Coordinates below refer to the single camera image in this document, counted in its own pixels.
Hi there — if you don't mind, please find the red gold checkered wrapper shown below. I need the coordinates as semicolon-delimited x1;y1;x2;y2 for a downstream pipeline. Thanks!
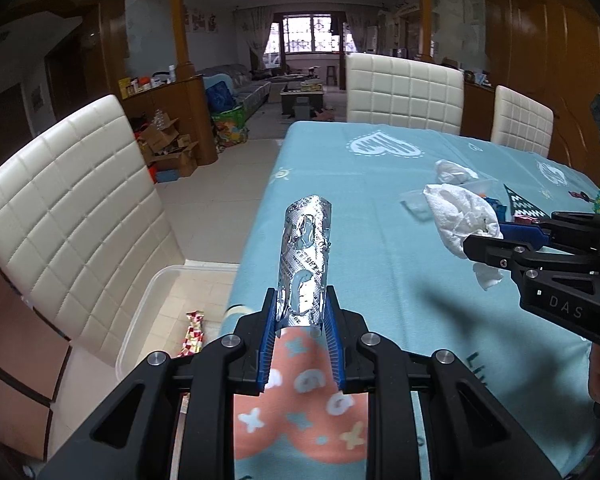
175;310;206;358

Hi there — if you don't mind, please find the teal printed tablecloth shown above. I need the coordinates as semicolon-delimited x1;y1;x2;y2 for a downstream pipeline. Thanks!
220;121;600;480

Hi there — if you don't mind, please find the clear plastic bag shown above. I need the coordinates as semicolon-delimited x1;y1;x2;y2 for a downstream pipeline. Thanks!
399;177;496;221

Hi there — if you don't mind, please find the barred window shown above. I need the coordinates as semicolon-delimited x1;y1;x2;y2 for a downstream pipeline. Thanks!
272;16;353;56

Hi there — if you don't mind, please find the cream quilted chair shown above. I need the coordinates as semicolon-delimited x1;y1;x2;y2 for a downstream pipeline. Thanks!
0;94;241;466
491;85;554;158
345;52;465;136

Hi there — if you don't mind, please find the colourful printed bag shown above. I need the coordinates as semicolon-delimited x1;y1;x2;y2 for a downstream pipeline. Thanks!
211;107;249;150

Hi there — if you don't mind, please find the white tissue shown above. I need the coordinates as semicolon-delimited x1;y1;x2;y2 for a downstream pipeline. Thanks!
435;159;479;184

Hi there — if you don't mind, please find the pile of cardboard boxes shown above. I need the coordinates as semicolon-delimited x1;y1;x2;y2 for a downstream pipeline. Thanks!
135;110;201;183

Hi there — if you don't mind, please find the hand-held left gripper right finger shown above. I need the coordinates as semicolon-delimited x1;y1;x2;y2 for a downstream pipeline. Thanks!
321;287;563;480

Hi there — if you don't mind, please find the wooden panel door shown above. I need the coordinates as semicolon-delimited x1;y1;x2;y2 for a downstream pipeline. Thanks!
485;0;600;171

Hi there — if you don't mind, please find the clear plastic storage bin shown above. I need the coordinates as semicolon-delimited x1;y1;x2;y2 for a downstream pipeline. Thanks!
116;264;242;401

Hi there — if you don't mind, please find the blue shopping bag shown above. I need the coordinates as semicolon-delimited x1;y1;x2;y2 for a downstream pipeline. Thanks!
205;80;238;116

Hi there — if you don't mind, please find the silver blister pack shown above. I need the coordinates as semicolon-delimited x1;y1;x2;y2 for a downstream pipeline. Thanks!
275;194;332;333

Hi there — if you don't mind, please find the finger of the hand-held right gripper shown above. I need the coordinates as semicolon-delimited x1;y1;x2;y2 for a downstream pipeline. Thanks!
497;212;600;258
462;234;596;273

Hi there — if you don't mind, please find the grey blue sofa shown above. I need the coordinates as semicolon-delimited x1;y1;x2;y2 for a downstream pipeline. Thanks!
195;63;273;121

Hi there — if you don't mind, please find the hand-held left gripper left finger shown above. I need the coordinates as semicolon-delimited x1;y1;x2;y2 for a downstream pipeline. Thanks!
37;287;282;480

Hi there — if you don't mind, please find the brown panel cabinet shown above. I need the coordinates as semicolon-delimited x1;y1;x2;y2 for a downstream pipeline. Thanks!
0;247;73;433

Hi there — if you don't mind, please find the low coffee table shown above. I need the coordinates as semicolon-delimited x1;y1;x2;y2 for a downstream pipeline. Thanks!
280;81;326;118

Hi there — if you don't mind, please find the wooden partition cabinet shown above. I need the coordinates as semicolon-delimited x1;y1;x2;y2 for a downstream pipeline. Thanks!
120;74;218;167

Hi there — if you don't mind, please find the white paper towel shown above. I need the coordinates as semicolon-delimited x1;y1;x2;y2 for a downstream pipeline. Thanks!
422;183;505;291

